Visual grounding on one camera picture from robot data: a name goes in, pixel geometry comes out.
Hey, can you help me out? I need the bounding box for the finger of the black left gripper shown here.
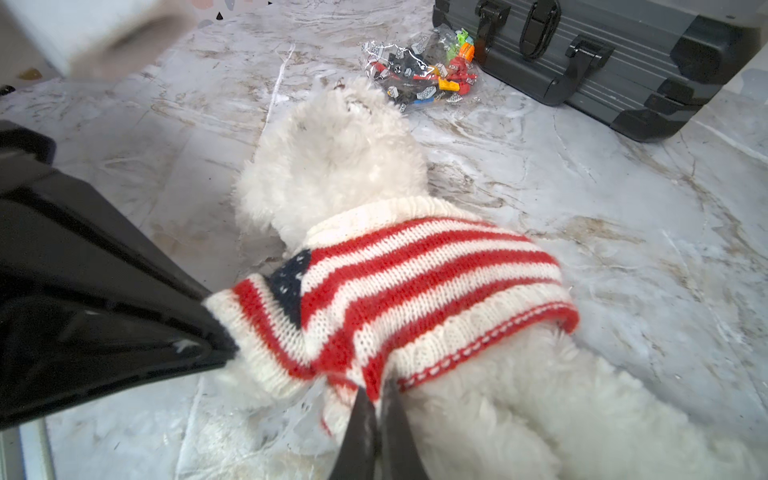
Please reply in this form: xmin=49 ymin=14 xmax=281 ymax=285
xmin=1 ymin=293 xmax=237 ymax=428
xmin=1 ymin=167 xmax=208 ymax=312

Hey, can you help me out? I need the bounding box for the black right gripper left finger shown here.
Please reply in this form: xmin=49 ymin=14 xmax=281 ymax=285
xmin=328 ymin=389 xmax=378 ymax=480

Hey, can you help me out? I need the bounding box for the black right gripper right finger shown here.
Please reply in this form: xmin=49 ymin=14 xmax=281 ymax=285
xmin=379 ymin=380 xmax=429 ymax=480

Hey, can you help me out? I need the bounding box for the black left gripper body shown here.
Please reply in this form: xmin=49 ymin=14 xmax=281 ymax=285
xmin=0 ymin=119 xmax=58 ymax=253

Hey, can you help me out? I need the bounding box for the red white striped knitted sweater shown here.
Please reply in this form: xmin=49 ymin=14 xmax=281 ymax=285
xmin=204 ymin=197 xmax=579 ymax=438

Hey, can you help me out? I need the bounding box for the white teddy bear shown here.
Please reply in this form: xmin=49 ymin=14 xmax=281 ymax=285
xmin=204 ymin=79 xmax=767 ymax=479

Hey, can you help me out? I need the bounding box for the bag of colourful small parts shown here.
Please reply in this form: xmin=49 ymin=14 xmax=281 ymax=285
xmin=362 ymin=25 xmax=478 ymax=112

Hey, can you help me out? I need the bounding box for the dark grey hard case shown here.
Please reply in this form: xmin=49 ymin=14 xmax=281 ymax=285
xmin=432 ymin=0 xmax=767 ymax=142

